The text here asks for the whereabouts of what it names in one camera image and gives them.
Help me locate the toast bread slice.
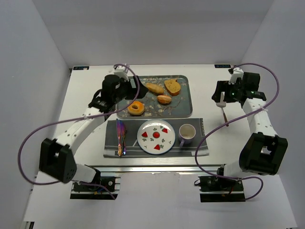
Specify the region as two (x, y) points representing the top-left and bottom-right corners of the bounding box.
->
(164, 79), (181, 96)

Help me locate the metal spatula with wooden handle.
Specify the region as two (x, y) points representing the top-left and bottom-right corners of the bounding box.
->
(216, 92), (228, 123)

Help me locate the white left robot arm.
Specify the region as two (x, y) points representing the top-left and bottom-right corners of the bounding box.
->
(39, 74), (148, 184)

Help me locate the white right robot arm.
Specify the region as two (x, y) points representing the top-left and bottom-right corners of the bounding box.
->
(212, 67), (288, 178)

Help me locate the long bread roll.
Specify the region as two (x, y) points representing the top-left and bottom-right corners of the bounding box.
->
(145, 83), (164, 94)

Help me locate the orange bagel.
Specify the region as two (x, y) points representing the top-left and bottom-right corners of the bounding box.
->
(127, 101), (145, 116)

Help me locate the small round bun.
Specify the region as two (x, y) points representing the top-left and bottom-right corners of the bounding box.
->
(157, 94), (172, 104)

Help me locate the floral blue serving tray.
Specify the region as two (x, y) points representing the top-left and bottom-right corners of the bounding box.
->
(117, 75), (193, 119)

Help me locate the iridescent knife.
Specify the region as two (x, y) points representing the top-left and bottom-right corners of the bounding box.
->
(116, 119), (122, 156)
(120, 120), (126, 156)

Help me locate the iridescent fork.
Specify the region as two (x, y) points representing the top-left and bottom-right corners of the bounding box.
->
(121, 122), (126, 144)

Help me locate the white watermelon pattern plate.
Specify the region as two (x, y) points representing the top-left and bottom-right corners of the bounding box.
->
(137, 119), (176, 156)

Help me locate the purple mug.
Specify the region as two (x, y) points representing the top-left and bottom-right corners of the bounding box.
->
(179, 124), (196, 148)

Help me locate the grey striped placemat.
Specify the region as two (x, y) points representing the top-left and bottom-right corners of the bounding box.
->
(103, 118), (210, 158)

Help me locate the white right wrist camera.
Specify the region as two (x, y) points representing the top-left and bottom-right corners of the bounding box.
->
(228, 67), (244, 84)

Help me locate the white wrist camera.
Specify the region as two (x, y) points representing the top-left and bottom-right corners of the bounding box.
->
(228, 67), (244, 84)
(108, 64), (129, 79)

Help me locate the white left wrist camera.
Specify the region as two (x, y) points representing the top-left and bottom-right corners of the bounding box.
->
(108, 64), (129, 79)

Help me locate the aluminium frame rail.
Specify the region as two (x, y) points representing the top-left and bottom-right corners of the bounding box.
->
(85, 163), (226, 174)

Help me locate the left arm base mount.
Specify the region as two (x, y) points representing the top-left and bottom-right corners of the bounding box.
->
(70, 177), (121, 200)

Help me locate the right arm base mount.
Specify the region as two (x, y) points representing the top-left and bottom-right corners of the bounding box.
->
(194, 176), (245, 203)

